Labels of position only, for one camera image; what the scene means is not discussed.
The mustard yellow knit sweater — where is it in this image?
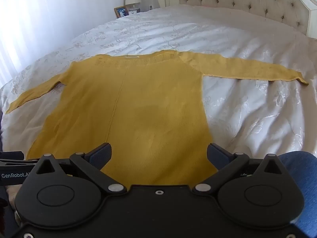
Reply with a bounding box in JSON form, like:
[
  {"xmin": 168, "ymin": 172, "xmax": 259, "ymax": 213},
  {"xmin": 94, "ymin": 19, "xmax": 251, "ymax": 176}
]
[{"xmin": 8, "ymin": 51, "xmax": 304, "ymax": 186}]

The white embroidered bedspread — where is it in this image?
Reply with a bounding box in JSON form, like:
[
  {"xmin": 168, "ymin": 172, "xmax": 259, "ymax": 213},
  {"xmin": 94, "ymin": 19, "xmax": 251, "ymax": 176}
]
[{"xmin": 1, "ymin": 5, "xmax": 316, "ymax": 158}]

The blue jeans leg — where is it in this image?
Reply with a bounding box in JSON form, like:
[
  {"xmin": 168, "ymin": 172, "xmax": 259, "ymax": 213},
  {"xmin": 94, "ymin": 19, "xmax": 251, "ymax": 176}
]
[{"xmin": 278, "ymin": 151, "xmax": 317, "ymax": 237}]

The small white alarm clock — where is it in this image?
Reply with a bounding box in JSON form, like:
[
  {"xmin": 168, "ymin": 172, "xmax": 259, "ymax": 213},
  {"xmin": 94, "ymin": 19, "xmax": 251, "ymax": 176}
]
[{"xmin": 129, "ymin": 8, "xmax": 140, "ymax": 15}]

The wooden picture frame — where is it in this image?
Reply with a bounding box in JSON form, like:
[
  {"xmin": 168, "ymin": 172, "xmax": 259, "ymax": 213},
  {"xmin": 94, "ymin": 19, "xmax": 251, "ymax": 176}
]
[{"xmin": 114, "ymin": 6, "xmax": 129, "ymax": 18}]

